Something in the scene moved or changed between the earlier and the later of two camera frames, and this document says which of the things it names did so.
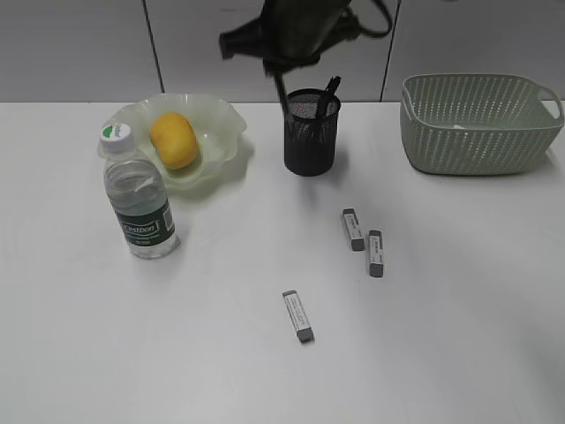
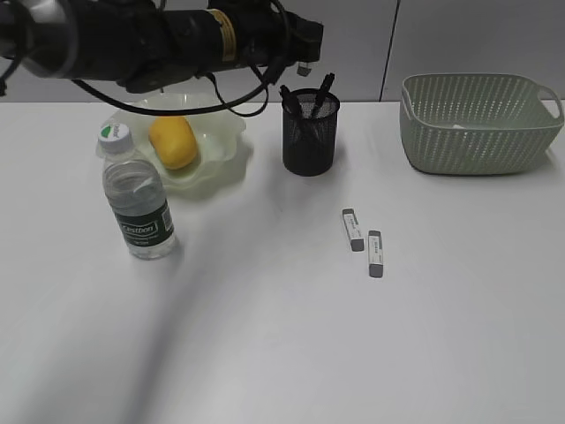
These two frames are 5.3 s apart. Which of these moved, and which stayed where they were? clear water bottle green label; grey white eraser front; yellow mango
Moved: grey white eraser front
Stayed: yellow mango; clear water bottle green label
